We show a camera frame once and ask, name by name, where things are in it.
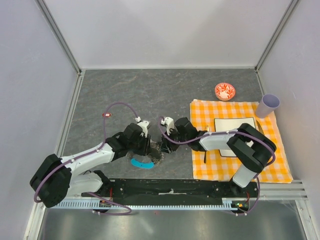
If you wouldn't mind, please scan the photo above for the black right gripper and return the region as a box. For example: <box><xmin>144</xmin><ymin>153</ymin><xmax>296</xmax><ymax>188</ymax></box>
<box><xmin>159</xmin><ymin>126</ymin><xmax>189</xmax><ymax>154</ymax></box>

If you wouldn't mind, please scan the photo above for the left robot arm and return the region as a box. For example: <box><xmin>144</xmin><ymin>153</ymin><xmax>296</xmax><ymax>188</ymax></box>
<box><xmin>29</xmin><ymin>120</ymin><xmax>151</xmax><ymax>208</ymax></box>

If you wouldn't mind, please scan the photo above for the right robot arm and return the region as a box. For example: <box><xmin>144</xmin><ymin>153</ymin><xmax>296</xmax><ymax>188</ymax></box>
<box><xmin>158</xmin><ymin>116</ymin><xmax>277</xmax><ymax>197</ymax></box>

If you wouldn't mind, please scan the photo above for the gold fork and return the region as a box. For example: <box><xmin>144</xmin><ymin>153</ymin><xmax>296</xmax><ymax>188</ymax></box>
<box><xmin>203</xmin><ymin>124</ymin><xmax>210</xmax><ymax>164</ymax></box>

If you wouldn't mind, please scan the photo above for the white square plate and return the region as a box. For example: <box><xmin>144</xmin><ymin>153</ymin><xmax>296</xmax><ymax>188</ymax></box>
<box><xmin>214</xmin><ymin>117</ymin><xmax>258</xmax><ymax>158</ymax></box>

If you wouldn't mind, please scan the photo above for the orange checkered cloth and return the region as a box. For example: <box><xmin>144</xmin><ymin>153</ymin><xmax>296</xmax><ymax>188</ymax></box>
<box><xmin>189</xmin><ymin>99</ymin><xmax>293</xmax><ymax>184</ymax></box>

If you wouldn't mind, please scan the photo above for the red key tag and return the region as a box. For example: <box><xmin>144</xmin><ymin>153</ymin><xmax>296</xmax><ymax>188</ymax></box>
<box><xmin>102</xmin><ymin>112</ymin><xmax>112</xmax><ymax>118</ymax></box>

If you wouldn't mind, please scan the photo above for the red patterned bowl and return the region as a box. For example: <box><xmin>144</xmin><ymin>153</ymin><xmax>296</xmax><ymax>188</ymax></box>
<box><xmin>214</xmin><ymin>82</ymin><xmax>236</xmax><ymax>101</ymax></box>

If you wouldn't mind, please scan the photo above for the gold knife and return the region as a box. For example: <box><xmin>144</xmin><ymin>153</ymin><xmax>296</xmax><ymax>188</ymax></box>
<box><xmin>256</xmin><ymin>120</ymin><xmax>264</xmax><ymax>134</ymax></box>

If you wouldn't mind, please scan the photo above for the lilac plastic cup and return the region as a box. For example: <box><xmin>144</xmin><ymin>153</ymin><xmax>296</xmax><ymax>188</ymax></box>
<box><xmin>255</xmin><ymin>94</ymin><xmax>280</xmax><ymax>119</ymax></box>

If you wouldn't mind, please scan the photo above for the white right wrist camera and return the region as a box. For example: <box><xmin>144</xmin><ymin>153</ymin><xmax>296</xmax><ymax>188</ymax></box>
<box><xmin>160</xmin><ymin>117</ymin><xmax>175</xmax><ymax>136</ymax></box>

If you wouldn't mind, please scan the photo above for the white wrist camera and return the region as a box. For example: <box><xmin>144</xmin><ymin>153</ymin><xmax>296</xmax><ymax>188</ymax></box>
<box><xmin>135</xmin><ymin>116</ymin><xmax>151</xmax><ymax>138</ymax></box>
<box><xmin>160</xmin><ymin>117</ymin><xmax>175</xmax><ymax>136</ymax></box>

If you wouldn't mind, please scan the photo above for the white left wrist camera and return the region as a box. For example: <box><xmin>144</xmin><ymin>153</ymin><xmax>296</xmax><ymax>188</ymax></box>
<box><xmin>135</xmin><ymin>116</ymin><xmax>151</xmax><ymax>138</ymax></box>

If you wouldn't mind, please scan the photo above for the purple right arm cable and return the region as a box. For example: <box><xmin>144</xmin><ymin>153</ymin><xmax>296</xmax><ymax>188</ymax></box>
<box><xmin>158</xmin><ymin>115</ymin><xmax>277</xmax><ymax>216</ymax></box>

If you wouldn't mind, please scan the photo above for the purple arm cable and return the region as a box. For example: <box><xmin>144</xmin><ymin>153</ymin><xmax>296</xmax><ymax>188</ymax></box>
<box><xmin>33</xmin><ymin>101</ymin><xmax>141</xmax><ymax>216</ymax></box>
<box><xmin>158</xmin><ymin>115</ymin><xmax>277</xmax><ymax>216</ymax></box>

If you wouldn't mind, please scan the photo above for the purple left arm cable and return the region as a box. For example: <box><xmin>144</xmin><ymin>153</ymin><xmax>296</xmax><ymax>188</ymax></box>
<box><xmin>33</xmin><ymin>101</ymin><xmax>141</xmax><ymax>216</ymax></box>

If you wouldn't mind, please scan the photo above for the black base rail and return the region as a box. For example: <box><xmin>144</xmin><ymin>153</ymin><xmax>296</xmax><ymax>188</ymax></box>
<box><xmin>96</xmin><ymin>178</ymin><xmax>258</xmax><ymax>206</ymax></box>

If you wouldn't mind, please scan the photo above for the light blue cable duct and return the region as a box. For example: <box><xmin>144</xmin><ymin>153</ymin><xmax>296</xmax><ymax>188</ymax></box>
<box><xmin>52</xmin><ymin>198</ymin><xmax>238</xmax><ymax>211</ymax></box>

